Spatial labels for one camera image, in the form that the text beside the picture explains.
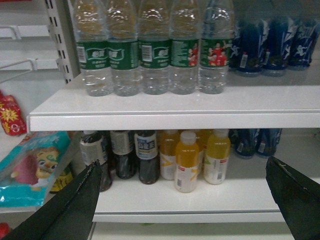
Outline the white slotted shelf upright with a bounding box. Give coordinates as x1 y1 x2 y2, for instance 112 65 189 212
44 0 74 84

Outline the dark tea bottle left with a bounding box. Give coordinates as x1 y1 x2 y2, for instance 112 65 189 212
79 130 113 192

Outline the blue sports drink bottle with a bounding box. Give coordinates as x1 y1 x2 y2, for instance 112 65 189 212
288 18 320 71
262 15 298 77
229 18 264 77

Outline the white shelf board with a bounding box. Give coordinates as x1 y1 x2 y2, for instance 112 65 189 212
93 155 284 223
28 66 320 131

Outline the water bottle shelf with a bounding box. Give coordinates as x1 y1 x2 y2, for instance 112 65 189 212
138 0 171 95
169 0 200 95
106 0 140 97
72 0 114 97
198 0 235 95

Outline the red sauce pouch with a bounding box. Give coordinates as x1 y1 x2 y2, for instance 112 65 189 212
0 92 27 136

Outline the teal snack bag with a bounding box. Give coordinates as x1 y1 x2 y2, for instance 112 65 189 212
0 131 71 208

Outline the lower blue drink bottle left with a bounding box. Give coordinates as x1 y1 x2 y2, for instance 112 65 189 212
234 128 260 159

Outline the dark tea bottle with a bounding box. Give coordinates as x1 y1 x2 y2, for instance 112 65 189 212
110 130 137 180
79 130 113 192

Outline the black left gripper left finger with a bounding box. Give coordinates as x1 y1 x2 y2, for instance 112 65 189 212
3 161 102 240

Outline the white wire hook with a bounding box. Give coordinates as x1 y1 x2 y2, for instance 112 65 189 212
0 58 38 84

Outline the right orange juice bottle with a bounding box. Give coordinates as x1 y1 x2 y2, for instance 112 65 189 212
203 128 231 185

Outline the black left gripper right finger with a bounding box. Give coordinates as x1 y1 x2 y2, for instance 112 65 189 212
265 156 320 240

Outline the back orange juice bottle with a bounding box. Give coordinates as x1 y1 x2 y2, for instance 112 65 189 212
160 129 180 181

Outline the dark tea bottle middle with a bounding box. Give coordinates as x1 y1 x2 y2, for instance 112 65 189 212
110 130 137 180

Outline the oolong tea bottle blue label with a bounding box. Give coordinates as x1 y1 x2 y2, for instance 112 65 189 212
134 130 160 185

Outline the front orange juice bottle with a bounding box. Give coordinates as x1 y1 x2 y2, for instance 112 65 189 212
174 130 200 193

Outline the orange juice bottle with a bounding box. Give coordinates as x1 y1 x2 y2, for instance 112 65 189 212
160 129 180 181
174 130 200 193
203 128 231 185

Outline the lower blue drink bottle right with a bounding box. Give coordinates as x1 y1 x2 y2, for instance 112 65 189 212
255 128 283 158

